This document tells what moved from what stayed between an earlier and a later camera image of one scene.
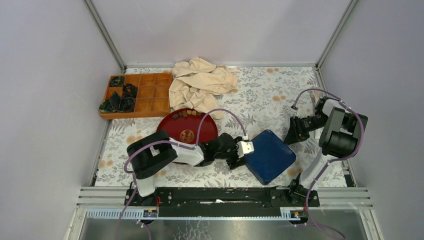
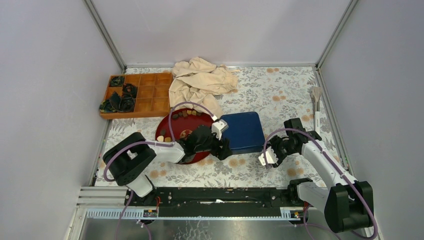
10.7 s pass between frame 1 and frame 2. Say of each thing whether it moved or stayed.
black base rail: stayed
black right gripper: moved
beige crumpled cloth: stayed
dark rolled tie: stayed
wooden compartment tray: stayed
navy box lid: moved
